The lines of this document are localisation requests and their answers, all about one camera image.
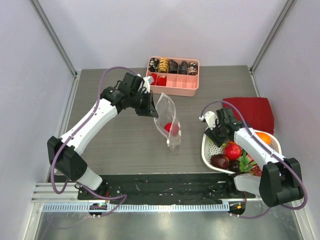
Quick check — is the pink divided organizer box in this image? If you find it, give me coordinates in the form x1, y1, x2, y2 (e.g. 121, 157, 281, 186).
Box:
145, 56, 200, 97

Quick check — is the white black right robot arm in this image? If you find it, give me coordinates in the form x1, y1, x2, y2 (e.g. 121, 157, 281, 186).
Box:
199, 104, 307, 208

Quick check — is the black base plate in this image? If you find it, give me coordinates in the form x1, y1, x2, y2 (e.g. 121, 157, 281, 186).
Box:
77, 172, 256, 206

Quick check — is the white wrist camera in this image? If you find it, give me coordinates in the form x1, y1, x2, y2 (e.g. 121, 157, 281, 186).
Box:
199, 111, 218, 130
142, 76, 154, 89

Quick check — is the orange tangerine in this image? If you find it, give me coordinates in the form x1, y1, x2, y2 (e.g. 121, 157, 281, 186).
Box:
255, 132, 271, 146

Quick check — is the pink dragon fruit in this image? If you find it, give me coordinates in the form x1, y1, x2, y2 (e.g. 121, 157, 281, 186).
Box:
237, 153, 257, 173

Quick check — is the dark purple plum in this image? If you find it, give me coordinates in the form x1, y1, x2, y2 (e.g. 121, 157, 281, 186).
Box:
210, 154, 230, 170

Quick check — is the white perforated fruit basket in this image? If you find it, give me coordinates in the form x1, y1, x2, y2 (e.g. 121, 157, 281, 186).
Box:
201, 126, 283, 178

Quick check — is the red apple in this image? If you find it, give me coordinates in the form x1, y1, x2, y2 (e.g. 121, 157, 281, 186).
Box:
224, 142, 242, 160

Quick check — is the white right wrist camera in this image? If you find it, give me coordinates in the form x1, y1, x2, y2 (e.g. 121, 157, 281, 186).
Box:
199, 111, 218, 130

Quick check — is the dark brown sock roll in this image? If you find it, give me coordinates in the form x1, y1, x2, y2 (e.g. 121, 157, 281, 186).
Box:
168, 59, 179, 74

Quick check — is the black floral sock roll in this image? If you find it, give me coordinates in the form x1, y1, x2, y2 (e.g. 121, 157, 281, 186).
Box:
148, 57, 160, 73

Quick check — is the white slotted cable duct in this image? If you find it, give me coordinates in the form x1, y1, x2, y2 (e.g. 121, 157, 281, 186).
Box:
42, 202, 230, 213

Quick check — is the folded red cloth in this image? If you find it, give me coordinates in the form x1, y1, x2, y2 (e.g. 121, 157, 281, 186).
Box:
223, 97, 275, 135

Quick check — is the purple grape bunch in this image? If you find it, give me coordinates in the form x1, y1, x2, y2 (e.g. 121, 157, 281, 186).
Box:
248, 165, 262, 177

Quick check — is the red item left compartment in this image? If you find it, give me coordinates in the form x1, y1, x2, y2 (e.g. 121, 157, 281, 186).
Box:
150, 72, 158, 86

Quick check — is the black dotted sock roll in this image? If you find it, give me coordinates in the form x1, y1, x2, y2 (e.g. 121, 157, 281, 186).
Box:
178, 60, 188, 75

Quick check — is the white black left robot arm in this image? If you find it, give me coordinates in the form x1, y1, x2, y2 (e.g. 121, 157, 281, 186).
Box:
47, 72, 158, 200

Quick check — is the black pink floral roll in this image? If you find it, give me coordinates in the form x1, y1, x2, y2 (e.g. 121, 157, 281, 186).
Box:
188, 62, 198, 76

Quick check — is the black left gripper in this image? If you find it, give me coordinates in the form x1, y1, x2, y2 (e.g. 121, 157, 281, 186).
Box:
130, 90, 159, 118

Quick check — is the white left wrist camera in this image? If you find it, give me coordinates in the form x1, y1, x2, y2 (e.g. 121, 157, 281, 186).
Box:
142, 76, 154, 89

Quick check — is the yellow black patterned roll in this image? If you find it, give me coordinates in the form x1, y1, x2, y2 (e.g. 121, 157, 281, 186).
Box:
158, 57, 169, 73

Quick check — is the red item compartment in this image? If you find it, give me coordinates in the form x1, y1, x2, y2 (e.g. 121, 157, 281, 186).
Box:
156, 76, 167, 87
150, 72, 158, 86

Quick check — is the clear polka dot zip bag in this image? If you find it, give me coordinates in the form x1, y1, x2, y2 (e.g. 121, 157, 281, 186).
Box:
153, 92, 182, 151

